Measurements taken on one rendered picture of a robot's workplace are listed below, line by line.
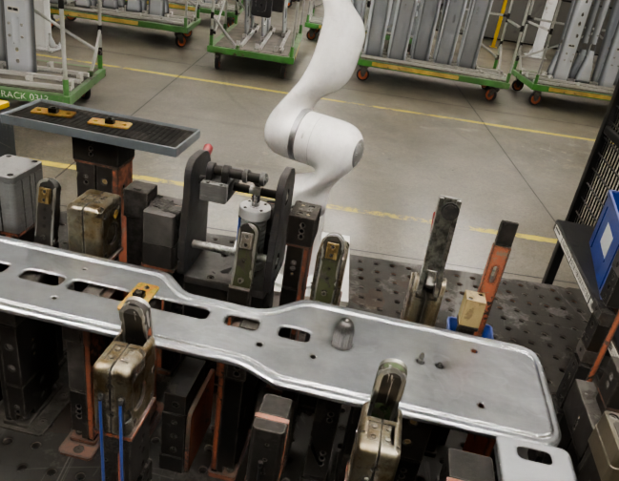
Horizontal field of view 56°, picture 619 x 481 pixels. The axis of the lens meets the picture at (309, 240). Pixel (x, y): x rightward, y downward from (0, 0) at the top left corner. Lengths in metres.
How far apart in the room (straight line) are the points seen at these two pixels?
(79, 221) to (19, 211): 0.13
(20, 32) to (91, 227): 4.09
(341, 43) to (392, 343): 0.67
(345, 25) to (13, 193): 0.74
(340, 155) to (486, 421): 0.65
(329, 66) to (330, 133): 0.14
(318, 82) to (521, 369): 0.73
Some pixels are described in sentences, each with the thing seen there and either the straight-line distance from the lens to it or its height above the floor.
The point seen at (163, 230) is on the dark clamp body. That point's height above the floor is 1.05.
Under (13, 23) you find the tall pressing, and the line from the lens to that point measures 5.17.
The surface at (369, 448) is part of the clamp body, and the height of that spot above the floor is 1.04.
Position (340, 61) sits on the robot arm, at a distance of 1.33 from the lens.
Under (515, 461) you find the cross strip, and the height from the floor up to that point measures 1.00.
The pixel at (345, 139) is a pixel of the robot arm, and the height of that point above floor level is 1.18.
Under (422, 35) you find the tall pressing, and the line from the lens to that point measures 8.01.
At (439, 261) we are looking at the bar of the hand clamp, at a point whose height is 1.11.
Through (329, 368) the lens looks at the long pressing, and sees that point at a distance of 0.90.
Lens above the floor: 1.57
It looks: 28 degrees down
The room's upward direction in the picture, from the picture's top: 9 degrees clockwise
